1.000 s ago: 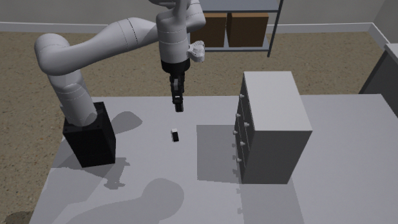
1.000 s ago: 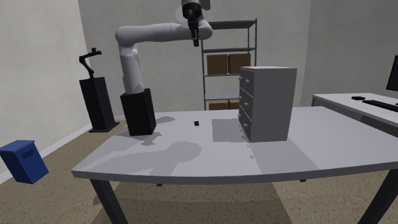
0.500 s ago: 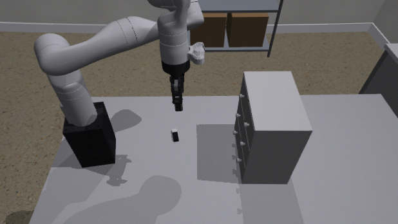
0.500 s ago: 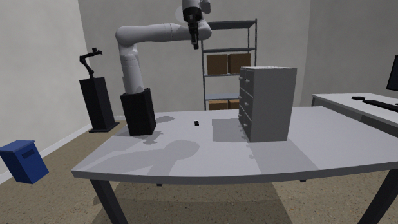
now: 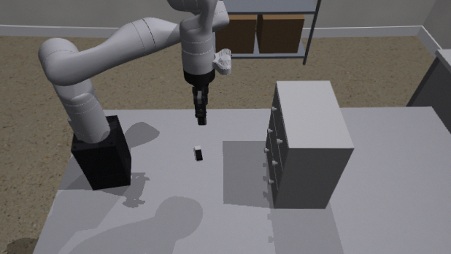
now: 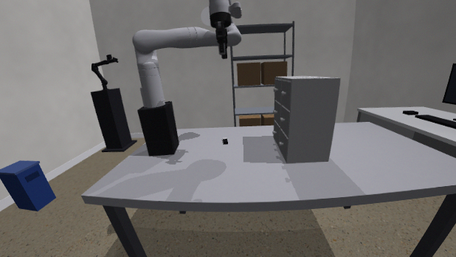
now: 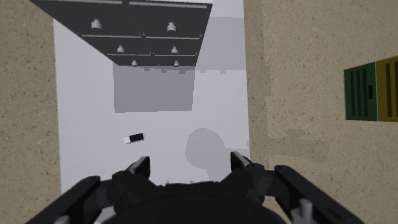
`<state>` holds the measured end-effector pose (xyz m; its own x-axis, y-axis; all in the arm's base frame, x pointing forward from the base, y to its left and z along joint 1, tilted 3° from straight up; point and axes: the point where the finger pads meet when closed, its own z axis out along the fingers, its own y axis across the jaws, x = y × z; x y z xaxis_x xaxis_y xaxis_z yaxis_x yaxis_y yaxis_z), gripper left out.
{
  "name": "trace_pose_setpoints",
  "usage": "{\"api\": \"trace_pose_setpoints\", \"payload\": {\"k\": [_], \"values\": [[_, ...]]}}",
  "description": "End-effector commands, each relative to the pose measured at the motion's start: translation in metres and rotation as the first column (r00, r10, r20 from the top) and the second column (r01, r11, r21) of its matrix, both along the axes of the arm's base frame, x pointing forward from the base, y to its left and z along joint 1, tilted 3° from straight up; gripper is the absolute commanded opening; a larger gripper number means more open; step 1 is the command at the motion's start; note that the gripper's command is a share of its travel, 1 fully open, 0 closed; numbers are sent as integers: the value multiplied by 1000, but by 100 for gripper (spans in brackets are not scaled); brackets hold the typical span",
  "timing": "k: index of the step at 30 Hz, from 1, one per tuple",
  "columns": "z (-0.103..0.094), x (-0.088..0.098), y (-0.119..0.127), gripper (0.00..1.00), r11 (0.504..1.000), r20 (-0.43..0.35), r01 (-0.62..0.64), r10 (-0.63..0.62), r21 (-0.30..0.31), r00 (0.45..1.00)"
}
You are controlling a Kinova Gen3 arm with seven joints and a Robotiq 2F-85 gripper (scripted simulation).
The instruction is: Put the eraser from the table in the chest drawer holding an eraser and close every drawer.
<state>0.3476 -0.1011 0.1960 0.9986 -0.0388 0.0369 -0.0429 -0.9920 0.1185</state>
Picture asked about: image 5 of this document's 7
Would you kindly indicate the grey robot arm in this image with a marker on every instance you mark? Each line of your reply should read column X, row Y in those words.
column 70, row 70

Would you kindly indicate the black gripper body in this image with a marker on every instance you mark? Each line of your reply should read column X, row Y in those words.
column 199, row 80

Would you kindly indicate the grey chest of drawers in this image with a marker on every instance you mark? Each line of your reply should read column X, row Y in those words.
column 319, row 144

